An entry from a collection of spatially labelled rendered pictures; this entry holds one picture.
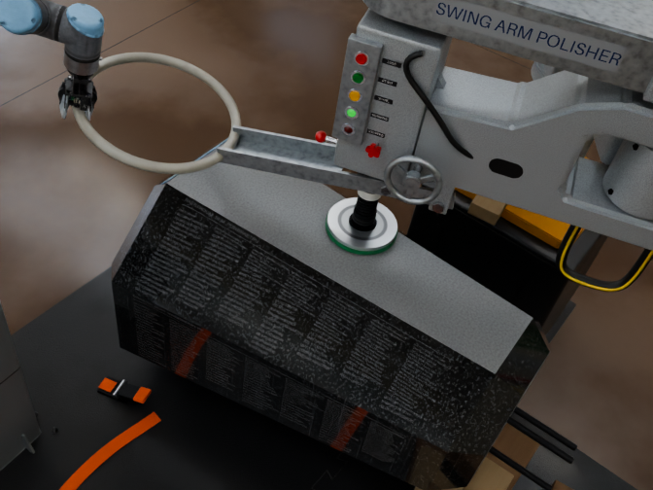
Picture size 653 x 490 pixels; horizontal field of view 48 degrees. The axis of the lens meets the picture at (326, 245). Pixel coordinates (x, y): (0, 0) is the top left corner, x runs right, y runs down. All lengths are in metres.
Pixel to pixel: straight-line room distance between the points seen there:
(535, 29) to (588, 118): 0.24
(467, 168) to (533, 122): 0.21
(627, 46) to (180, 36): 3.34
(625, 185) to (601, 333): 1.63
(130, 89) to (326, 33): 1.32
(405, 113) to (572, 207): 0.47
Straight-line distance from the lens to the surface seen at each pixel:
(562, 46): 1.66
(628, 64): 1.67
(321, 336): 2.09
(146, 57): 2.41
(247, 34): 4.68
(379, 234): 2.19
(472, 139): 1.82
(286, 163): 2.08
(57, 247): 3.35
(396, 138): 1.85
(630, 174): 1.87
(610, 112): 1.74
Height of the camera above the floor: 2.44
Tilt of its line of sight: 46 degrees down
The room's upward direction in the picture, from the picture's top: 11 degrees clockwise
